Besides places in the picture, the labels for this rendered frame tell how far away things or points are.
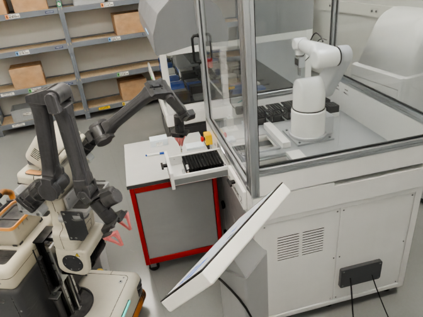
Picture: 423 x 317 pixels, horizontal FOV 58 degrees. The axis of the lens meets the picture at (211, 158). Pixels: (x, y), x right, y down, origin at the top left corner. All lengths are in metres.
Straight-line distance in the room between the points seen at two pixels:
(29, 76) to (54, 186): 4.33
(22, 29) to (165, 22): 3.57
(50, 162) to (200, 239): 1.50
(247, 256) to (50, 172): 0.78
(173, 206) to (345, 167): 1.15
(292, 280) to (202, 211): 0.76
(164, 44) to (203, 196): 1.11
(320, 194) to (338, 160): 0.19
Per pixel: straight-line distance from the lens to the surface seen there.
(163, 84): 1.79
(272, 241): 2.01
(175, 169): 2.31
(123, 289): 2.42
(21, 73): 5.78
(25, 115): 5.94
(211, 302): 2.61
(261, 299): 1.50
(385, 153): 2.02
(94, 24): 6.10
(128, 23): 5.73
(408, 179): 2.19
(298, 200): 1.90
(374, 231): 2.29
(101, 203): 1.52
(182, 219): 2.60
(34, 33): 6.11
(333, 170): 1.90
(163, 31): 2.81
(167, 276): 2.81
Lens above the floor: 1.96
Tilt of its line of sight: 28 degrees down
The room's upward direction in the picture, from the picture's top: 6 degrees counter-clockwise
